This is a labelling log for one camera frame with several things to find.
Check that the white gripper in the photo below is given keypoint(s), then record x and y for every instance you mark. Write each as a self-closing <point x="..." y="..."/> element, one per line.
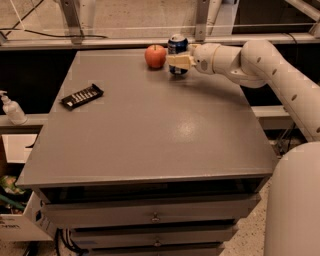
<point x="205" y="58"/>

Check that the blue pepsi can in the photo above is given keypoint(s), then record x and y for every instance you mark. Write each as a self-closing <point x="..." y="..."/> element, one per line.
<point x="176" y="44"/>

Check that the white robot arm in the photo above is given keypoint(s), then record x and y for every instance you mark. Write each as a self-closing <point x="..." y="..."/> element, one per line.
<point x="293" y="206"/>

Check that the red apple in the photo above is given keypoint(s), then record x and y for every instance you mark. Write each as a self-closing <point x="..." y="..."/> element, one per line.
<point x="155" y="56"/>

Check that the grey drawer cabinet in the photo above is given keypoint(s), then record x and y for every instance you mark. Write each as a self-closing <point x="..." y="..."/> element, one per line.
<point x="157" y="166"/>

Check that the black chocolate bar wrapper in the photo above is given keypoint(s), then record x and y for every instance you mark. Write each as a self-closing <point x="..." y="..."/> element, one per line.
<point x="82" y="97"/>

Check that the white pump sanitizer bottle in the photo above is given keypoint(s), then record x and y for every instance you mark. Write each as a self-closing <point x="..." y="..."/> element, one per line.
<point x="12" y="109"/>

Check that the white cardboard box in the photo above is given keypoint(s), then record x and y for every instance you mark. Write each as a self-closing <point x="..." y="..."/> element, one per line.
<point x="21" y="216"/>

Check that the grey metal frame rail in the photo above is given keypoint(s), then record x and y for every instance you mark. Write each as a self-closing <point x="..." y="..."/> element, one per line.
<point x="89" y="24"/>

